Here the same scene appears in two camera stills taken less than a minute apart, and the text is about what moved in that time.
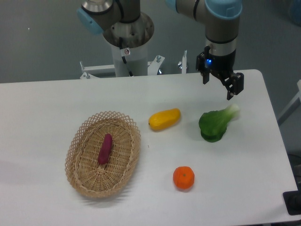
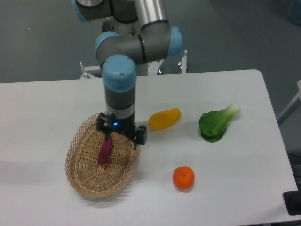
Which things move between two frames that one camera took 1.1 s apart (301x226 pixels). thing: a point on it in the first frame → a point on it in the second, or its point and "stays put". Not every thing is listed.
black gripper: x=222 y=67 → x=110 y=124
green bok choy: x=213 y=124 stays put
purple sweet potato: x=104 y=154 stays put
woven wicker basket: x=82 y=166 stays put
